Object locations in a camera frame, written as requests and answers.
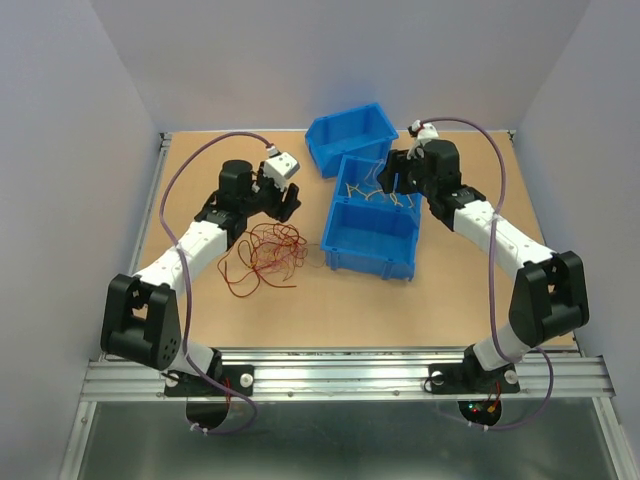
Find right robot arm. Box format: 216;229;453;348
377;140;589;395

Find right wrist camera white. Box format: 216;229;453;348
407;120;440;158

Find yellow wire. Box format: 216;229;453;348
344;164;416;211

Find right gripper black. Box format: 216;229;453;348
374;147;436;199

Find blue bin rear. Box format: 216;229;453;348
305;103;399;179

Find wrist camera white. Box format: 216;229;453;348
262;152;300;192
407;120;440;158

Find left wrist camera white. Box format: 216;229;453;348
262;152;300;192

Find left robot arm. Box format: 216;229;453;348
100;153;301;395

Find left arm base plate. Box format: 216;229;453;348
162;364;255;435

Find red wires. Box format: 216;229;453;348
215;222;326;300

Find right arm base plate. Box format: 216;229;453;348
422;361;520;428

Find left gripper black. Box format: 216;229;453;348
241;161;300;223

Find aluminium rail frame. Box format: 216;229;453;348
57;130;640;480

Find blue bin double front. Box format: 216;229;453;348
321;155;423;280

